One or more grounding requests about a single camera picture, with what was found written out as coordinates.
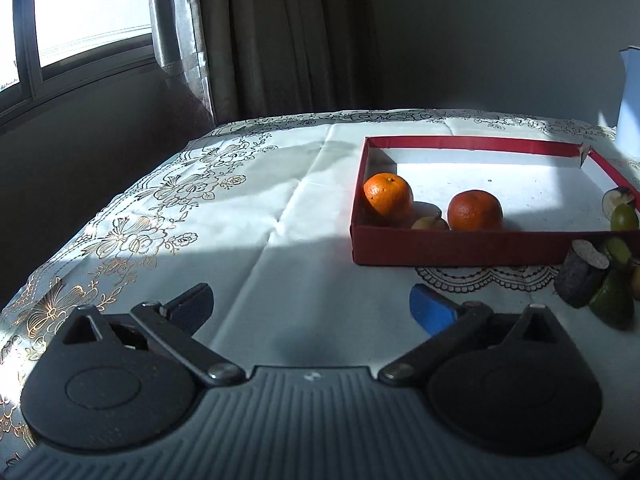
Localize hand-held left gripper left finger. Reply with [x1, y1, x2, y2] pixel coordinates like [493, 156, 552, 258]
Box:
[59, 282, 247, 388]

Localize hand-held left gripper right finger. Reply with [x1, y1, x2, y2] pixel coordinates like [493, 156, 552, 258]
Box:
[377, 283, 568, 388]

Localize orange mandarin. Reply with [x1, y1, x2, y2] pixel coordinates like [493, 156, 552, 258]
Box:
[447, 189, 504, 232]
[363, 172, 415, 217]

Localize red shallow cardboard box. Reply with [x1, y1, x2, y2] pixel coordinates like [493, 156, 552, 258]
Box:
[350, 135, 640, 267]

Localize green tomato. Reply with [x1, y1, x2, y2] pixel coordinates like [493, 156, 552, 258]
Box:
[610, 203, 640, 232]

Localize eggplant piece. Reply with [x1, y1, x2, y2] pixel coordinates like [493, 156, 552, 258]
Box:
[602, 186, 637, 221]

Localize white floral tablecloth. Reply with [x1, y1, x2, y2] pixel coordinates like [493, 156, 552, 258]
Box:
[0, 108, 640, 480]

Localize dark round sugarcane piece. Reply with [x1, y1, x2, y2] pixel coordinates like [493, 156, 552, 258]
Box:
[553, 239, 611, 309]

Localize dark green avocado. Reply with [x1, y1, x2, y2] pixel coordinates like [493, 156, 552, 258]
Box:
[588, 270, 635, 331]

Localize green cucumber piece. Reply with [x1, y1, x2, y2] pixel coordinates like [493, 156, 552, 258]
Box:
[600, 236, 633, 273]

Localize beige patterned curtain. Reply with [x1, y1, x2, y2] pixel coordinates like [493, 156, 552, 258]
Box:
[147, 0, 381, 133]

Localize light blue electric kettle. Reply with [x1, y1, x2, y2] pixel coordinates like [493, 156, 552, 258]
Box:
[616, 46, 640, 153]

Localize window with grey frame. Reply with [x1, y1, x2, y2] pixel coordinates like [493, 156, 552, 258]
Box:
[0, 0, 157, 131]

